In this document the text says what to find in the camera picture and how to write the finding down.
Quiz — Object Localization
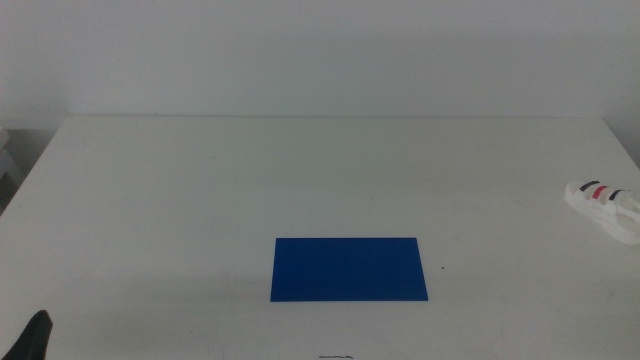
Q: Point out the blue rectangular mat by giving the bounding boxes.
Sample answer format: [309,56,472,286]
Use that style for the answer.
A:
[269,237,430,303]

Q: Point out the white sandal with striped straps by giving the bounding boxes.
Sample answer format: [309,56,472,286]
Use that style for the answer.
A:
[563,179,640,246]

